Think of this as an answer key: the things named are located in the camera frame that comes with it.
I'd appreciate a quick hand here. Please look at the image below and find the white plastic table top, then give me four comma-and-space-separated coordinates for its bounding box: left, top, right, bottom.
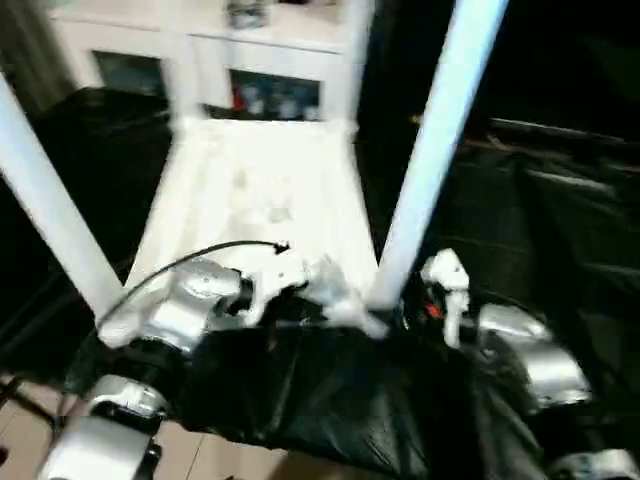
97, 114, 391, 349

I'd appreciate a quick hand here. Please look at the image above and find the black glossy mat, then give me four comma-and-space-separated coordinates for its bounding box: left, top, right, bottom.
0, 84, 640, 480

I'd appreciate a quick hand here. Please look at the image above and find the white cabinet with glass doors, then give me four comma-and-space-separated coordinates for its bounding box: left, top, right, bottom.
49, 0, 362, 125

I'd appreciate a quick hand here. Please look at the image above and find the grey curtain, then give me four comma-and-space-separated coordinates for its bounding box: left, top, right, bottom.
0, 0, 77, 107

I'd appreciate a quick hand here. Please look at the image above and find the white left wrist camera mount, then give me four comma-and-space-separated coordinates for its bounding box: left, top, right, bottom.
243, 243, 312, 327

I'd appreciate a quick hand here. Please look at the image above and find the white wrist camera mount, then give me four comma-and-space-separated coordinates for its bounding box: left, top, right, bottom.
418, 247, 472, 350
243, 243, 312, 327

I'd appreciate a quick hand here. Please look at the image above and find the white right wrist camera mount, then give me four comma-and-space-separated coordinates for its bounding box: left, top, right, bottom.
418, 247, 472, 350

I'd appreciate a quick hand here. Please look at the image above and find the black left wrist camera cable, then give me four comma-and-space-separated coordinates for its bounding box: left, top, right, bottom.
93, 239, 295, 332

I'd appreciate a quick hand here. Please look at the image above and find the black folding stand frame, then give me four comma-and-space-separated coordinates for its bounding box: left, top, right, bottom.
0, 374, 57, 427

